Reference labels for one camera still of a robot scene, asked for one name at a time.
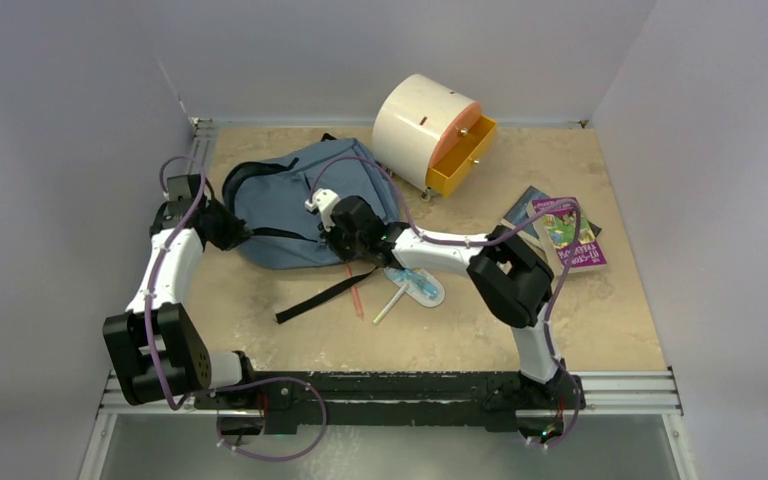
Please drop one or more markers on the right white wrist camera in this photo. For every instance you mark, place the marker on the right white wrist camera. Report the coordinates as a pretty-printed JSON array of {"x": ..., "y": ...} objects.
[{"x": 322, "y": 201}]

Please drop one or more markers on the aluminium frame rail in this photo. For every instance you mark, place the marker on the aluminium frame rail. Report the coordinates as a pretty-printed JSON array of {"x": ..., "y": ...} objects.
[{"x": 605, "y": 393}]

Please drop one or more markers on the dark blue book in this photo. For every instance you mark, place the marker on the dark blue book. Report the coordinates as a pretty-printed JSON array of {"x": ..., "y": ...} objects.
[{"x": 519, "y": 212}]

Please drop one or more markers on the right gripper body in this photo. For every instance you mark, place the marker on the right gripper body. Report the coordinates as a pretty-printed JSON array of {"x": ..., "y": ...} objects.
[{"x": 347, "y": 246}]

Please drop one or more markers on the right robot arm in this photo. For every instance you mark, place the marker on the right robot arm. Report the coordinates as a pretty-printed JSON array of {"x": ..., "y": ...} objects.
[{"x": 511, "y": 279}]

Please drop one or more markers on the blue backpack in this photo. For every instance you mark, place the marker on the blue backpack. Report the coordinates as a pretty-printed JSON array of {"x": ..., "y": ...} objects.
[{"x": 269, "y": 197}]

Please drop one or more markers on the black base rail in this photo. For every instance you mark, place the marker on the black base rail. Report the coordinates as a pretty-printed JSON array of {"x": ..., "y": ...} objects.
[{"x": 498, "y": 401}]

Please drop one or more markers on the purple children's book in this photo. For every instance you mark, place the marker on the purple children's book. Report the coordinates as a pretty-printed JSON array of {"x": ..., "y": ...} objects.
[{"x": 566, "y": 237}]

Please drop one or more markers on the blister pack with blue items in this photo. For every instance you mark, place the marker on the blister pack with blue items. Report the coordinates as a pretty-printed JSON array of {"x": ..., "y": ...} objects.
[{"x": 422, "y": 286}]

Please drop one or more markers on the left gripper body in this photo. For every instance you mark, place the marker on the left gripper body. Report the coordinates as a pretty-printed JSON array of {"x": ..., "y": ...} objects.
[{"x": 224, "y": 227}]

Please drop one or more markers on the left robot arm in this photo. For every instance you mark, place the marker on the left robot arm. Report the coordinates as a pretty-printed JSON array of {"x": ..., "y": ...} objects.
[{"x": 154, "y": 347}]

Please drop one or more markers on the cream round drawer cabinet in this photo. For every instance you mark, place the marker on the cream round drawer cabinet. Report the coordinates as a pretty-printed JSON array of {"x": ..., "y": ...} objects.
[{"x": 417, "y": 124}]

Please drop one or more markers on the white marker pen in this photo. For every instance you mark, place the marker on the white marker pen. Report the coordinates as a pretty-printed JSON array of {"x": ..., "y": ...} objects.
[{"x": 390, "y": 304}]

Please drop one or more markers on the yellow open drawer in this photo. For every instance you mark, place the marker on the yellow open drawer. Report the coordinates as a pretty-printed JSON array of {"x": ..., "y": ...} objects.
[{"x": 447, "y": 174}]

